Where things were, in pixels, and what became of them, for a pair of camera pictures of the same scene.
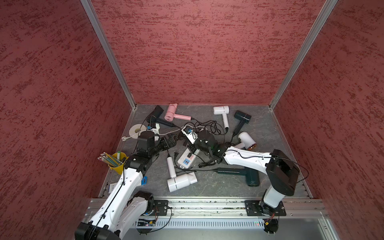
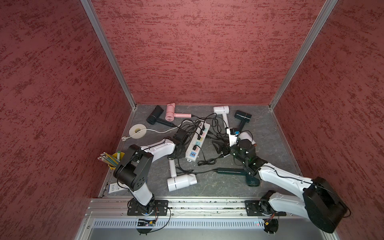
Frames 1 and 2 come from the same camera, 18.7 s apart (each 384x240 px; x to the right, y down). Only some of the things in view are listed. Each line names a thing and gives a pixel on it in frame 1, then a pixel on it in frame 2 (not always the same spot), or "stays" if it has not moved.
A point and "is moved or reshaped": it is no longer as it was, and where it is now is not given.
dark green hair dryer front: (253, 178) stays
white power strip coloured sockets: (188, 158) is moved or reshaped
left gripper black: (166, 145) → (182, 155)
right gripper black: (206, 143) → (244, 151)
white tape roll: (135, 129) stays
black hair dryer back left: (154, 117) stays
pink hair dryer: (171, 114) stays
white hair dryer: (247, 142) stays
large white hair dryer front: (177, 182) stays
